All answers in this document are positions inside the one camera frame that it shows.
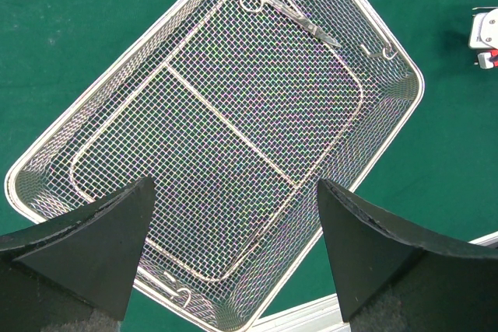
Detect aluminium front rail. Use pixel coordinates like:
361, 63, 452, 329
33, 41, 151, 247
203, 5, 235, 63
249, 294, 370, 331

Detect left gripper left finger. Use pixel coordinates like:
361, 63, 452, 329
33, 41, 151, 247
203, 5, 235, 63
1, 176, 156, 331

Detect surgical scissors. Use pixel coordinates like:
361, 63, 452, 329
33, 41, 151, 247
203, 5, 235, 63
239, 0, 342, 48

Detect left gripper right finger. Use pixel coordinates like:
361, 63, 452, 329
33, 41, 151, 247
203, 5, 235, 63
317, 180, 497, 331

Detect metal mesh instrument tray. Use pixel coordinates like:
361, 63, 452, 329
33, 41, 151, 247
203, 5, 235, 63
5, 0, 424, 331

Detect green surgical cloth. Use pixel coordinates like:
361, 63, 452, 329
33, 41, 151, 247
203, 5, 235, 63
0, 0, 498, 332

